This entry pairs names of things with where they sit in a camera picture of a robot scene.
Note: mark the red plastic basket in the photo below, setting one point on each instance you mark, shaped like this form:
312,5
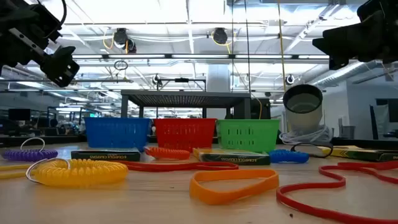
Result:
183,133

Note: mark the wide orange rubber band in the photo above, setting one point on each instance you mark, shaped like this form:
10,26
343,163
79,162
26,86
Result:
224,198

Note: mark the thin yellow rubber band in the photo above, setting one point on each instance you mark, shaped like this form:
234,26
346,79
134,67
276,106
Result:
12,175

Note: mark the white cylinder with dark lens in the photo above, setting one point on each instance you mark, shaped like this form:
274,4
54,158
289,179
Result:
303,119

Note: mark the blue plastic basket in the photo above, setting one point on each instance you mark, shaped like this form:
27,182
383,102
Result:
115,133

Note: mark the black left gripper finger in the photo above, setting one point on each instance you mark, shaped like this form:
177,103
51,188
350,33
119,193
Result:
60,68

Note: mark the grey perforated metal riser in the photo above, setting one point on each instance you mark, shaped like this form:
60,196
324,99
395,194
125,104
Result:
186,99

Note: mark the silver ceiling air duct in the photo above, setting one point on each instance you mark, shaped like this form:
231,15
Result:
342,74

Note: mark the green plastic basket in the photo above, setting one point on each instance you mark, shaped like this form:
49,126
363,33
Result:
248,135

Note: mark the black monitor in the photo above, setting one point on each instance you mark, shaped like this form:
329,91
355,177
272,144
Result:
19,114

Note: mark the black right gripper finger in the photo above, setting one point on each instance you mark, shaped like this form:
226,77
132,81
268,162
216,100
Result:
348,40
338,63

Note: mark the long red rubber band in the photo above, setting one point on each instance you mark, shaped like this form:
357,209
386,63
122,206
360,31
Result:
342,181

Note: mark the Crayola crayon box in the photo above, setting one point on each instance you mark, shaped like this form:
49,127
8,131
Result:
231,158
105,155
363,154

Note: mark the grey trash bin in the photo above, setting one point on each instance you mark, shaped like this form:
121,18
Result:
347,132

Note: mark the thin black background rig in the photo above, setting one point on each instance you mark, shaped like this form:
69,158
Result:
182,80

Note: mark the small black ceiling reel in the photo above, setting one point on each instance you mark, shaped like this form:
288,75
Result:
289,79
156,80

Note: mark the long ceiling light bar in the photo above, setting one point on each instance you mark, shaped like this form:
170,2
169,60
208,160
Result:
199,56

